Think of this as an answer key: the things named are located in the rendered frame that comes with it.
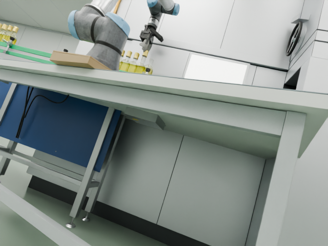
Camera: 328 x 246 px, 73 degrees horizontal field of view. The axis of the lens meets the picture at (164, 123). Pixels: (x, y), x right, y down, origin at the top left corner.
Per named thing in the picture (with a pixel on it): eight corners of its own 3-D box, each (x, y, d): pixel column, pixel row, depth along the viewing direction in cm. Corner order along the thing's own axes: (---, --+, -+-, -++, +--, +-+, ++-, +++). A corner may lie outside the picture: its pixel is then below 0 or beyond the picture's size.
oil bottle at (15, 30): (8, 60, 178) (22, 30, 182) (2, 57, 172) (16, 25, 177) (2, 59, 179) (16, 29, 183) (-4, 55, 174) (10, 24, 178)
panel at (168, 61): (236, 110, 150) (249, 65, 156) (237, 109, 148) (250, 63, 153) (119, 80, 171) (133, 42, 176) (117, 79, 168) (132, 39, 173)
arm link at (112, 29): (115, 44, 86) (127, 12, 87) (86, 36, 89) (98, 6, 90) (126, 57, 98) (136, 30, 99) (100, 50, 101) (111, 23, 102)
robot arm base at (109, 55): (98, 62, 82) (108, 38, 83) (74, 59, 90) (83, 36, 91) (124, 79, 95) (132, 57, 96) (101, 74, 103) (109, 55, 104)
